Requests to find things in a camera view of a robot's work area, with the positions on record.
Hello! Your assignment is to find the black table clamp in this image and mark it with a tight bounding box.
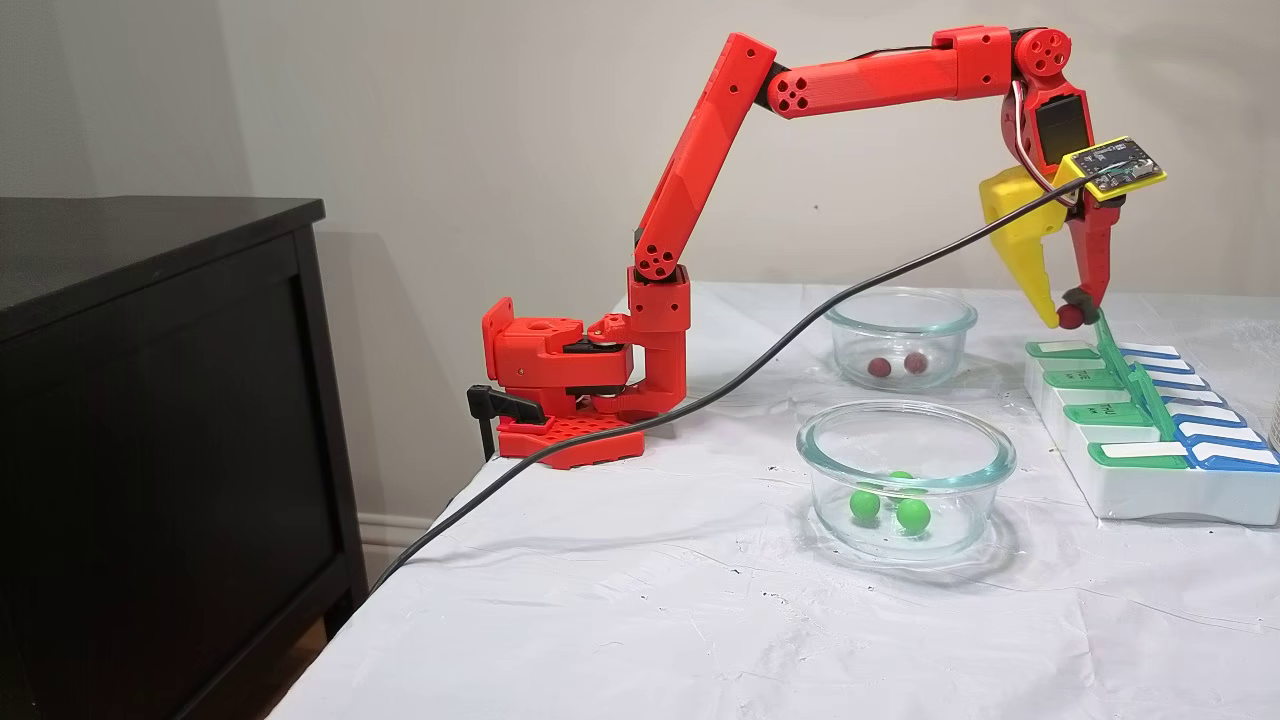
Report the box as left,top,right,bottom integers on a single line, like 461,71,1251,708
466,385,549,463

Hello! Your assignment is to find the white baseboard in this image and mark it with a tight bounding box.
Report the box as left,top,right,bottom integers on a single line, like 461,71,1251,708
357,512,446,593

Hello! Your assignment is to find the black camera cable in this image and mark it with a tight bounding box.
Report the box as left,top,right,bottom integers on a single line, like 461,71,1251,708
368,170,1126,596

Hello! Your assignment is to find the white weekly pill organizer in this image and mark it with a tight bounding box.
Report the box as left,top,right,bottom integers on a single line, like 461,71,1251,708
1024,304,1280,527

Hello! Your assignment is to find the black wooden cabinet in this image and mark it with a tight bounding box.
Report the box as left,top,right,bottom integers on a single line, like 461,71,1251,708
0,196,369,720

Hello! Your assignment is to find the clear glass bowl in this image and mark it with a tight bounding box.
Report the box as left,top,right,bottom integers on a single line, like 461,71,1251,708
823,287,979,392
797,400,1018,561

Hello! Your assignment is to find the thin servo wire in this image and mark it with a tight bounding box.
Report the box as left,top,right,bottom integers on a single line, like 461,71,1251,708
1010,80,1086,209

